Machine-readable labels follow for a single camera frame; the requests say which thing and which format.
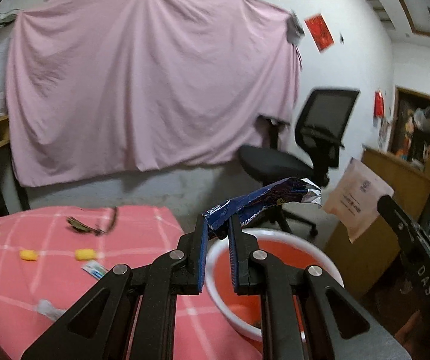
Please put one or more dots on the red white plastic basin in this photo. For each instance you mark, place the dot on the red white plastic basin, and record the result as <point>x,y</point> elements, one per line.
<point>243,312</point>

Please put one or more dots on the pink checked tablecloth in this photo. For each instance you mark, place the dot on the pink checked tablecloth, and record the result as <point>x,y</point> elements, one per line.
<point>141,234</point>

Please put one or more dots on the red paper wall decoration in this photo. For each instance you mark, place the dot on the red paper wall decoration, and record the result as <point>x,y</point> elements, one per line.
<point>320,32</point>

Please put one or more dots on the red hanging ornament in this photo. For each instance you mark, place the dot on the red hanging ornament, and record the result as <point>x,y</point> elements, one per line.
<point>379,106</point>

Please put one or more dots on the yellow small wrapper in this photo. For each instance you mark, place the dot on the yellow small wrapper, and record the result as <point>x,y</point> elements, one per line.
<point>28,255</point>

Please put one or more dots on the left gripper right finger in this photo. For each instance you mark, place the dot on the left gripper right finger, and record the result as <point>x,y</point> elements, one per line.
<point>305,313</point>

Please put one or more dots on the blue snack bag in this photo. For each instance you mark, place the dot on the blue snack bag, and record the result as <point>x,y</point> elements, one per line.
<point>262,205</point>

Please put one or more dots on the white paper wrapper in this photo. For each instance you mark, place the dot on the white paper wrapper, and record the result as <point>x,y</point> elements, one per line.
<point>47,309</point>

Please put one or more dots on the black office chair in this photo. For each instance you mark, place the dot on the black office chair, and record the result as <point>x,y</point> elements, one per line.
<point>318,132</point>

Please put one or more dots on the framed figure picture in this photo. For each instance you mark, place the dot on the framed figure picture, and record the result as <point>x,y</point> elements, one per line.
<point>406,102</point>

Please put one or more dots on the wooden cabinet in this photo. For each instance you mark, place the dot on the wooden cabinet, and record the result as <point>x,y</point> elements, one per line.
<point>360,198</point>

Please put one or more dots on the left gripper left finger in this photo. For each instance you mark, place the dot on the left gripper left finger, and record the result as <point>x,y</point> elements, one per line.
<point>130,312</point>

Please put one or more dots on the pink hanging sheet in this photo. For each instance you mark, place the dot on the pink hanging sheet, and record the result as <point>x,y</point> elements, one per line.
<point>97,87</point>

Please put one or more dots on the white toothpaste tube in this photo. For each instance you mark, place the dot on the white toothpaste tube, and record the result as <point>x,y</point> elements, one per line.
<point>95,269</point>

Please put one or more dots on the beige paper packet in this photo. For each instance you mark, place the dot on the beige paper packet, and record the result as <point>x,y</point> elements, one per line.
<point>354,200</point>

